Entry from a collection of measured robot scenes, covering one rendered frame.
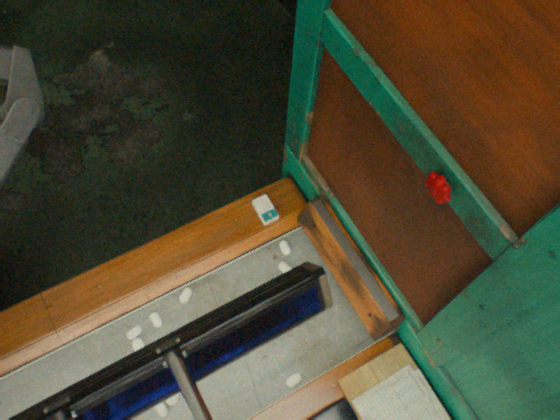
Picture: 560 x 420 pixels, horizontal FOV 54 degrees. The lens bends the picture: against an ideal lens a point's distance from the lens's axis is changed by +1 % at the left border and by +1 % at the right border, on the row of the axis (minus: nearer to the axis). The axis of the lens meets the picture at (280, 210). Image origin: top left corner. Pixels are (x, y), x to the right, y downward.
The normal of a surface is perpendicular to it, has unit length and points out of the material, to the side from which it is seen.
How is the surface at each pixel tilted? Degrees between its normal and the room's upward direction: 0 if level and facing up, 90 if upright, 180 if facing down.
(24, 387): 0
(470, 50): 90
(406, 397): 0
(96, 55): 0
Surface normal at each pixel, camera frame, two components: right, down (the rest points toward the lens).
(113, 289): 0.04, -0.45
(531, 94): -0.87, 0.42
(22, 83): 0.54, 0.09
